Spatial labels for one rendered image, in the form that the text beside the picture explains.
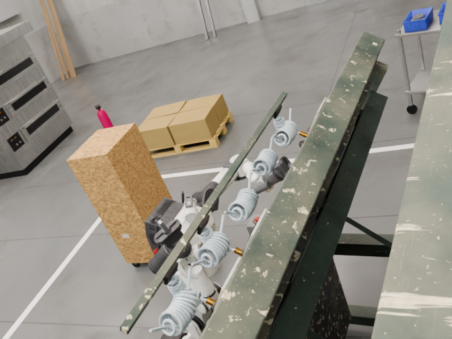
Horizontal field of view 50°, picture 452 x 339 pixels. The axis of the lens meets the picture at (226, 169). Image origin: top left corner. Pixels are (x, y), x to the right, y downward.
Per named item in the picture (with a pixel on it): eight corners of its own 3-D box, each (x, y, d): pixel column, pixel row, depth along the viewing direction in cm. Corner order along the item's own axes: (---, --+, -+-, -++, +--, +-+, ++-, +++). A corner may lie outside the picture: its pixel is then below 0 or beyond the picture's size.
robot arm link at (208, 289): (195, 283, 204) (214, 315, 212) (211, 267, 209) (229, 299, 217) (181, 278, 213) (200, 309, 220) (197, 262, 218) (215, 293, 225)
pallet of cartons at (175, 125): (238, 118, 665) (228, 91, 646) (214, 152, 602) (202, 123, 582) (168, 128, 724) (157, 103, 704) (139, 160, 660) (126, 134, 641)
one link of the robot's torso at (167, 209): (141, 272, 251) (135, 224, 229) (173, 229, 275) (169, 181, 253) (192, 292, 243) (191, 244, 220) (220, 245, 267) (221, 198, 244)
